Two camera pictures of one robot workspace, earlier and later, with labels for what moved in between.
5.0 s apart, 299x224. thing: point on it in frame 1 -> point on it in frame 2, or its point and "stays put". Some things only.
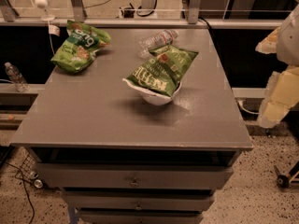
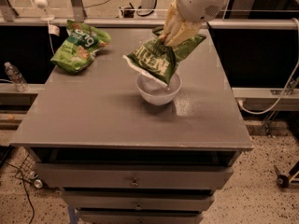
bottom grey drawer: (137, 217) stays put
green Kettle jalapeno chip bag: (163, 72) -> (156, 60)
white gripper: (289, 44) -> (196, 4)
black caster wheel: (282, 180) stays put
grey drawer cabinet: (142, 133) stays put
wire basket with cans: (28, 174) stays put
